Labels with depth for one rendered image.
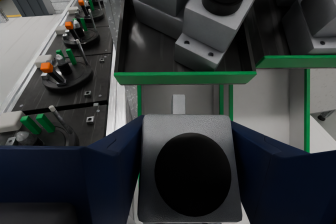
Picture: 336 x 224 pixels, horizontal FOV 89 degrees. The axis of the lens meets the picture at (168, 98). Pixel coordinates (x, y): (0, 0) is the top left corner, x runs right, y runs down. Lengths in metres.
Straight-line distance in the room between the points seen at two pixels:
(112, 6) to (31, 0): 2.10
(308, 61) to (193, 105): 0.17
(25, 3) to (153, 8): 2.21
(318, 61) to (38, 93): 0.60
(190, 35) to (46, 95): 0.49
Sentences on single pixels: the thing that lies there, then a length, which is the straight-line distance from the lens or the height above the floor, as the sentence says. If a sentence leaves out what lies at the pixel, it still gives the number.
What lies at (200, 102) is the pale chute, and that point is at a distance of 0.31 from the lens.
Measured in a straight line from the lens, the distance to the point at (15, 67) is 1.02.
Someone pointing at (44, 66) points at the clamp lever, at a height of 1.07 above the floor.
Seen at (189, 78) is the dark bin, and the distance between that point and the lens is 0.16.
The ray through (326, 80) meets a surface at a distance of 1.58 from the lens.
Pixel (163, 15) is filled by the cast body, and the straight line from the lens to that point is 0.19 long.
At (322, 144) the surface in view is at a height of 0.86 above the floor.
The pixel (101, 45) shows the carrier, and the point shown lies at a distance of 0.75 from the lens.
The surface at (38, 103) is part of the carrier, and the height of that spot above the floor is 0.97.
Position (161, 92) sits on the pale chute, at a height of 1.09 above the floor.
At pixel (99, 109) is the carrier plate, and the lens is 0.47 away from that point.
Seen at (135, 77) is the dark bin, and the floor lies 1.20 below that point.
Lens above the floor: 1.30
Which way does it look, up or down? 46 degrees down
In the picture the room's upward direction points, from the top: straight up
